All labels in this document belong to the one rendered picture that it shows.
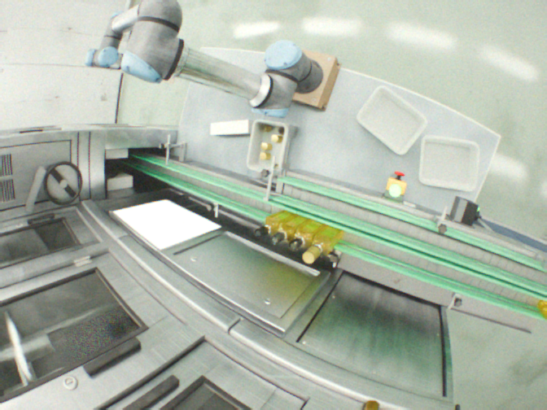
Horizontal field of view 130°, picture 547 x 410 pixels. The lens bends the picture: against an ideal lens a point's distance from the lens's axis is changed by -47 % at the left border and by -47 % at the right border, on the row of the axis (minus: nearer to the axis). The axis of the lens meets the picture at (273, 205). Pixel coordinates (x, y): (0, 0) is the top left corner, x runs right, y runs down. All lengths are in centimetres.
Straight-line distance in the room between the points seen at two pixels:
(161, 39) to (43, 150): 87
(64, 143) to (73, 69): 290
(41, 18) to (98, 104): 176
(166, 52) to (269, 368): 73
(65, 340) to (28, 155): 87
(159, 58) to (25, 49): 362
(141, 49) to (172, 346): 65
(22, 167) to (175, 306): 97
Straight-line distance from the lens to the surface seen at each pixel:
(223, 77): 67
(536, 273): 109
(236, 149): 123
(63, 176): 131
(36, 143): 129
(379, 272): 92
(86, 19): 435
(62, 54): 415
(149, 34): 60
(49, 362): 64
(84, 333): 66
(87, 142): 132
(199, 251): 84
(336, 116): 100
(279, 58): 78
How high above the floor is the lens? 171
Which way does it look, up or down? 58 degrees down
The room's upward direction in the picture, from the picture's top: 110 degrees counter-clockwise
